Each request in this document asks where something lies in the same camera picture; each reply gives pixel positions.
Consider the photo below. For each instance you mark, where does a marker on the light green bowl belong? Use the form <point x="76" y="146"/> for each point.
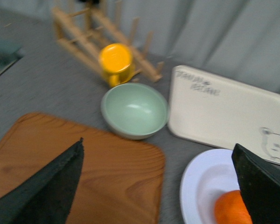
<point x="134" y="111"/>

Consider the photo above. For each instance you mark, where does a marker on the grey curtain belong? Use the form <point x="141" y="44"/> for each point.
<point x="238" y="39"/>

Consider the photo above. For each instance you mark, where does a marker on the wooden cutting board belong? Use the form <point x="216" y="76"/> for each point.
<point x="121" y="180"/>

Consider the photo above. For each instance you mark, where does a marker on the yellow mug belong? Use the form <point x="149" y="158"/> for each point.
<point x="116" y="61"/>

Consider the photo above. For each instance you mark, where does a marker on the orange mandarin fruit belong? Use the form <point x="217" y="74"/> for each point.
<point x="229" y="208"/>

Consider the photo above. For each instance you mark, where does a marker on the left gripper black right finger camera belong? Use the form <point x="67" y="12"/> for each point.
<point x="259" y="183"/>

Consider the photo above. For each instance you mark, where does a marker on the grey-green dish drainer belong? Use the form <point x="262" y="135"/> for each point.
<point x="10" y="53"/>

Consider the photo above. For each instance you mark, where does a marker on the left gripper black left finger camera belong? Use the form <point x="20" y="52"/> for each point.
<point x="47" y="196"/>

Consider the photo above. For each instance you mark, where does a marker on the white round plate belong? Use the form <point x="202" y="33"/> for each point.
<point x="205" y="179"/>

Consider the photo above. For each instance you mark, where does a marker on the beige bear tray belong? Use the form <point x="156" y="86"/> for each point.
<point x="221" y="112"/>

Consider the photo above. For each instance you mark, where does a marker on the wooden dish rack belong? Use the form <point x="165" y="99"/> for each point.
<point x="85" y="32"/>

